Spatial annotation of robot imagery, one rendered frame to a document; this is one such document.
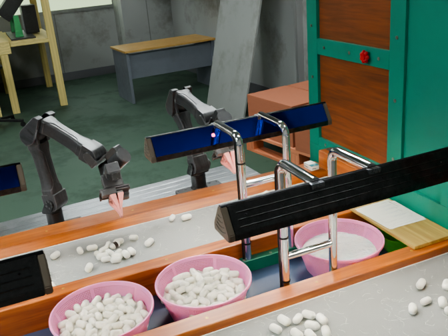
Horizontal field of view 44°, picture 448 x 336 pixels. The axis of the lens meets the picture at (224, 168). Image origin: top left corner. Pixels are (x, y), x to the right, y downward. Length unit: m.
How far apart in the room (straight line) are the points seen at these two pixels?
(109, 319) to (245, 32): 4.44
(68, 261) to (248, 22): 4.15
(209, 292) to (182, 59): 5.66
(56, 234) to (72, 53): 7.10
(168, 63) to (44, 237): 5.22
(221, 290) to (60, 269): 0.52
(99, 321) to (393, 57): 1.16
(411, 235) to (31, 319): 1.10
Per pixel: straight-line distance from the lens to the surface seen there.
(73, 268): 1.78
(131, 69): 6.84
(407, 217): 1.83
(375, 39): 1.91
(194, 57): 7.11
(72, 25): 8.90
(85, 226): 1.97
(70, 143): 1.98
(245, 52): 5.62
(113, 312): 1.54
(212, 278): 1.60
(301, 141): 4.21
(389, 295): 1.53
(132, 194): 2.41
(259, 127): 1.75
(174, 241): 1.82
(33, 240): 1.95
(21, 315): 1.63
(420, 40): 1.75
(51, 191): 2.12
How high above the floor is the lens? 1.59
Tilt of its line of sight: 21 degrees down
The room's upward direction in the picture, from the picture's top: 5 degrees counter-clockwise
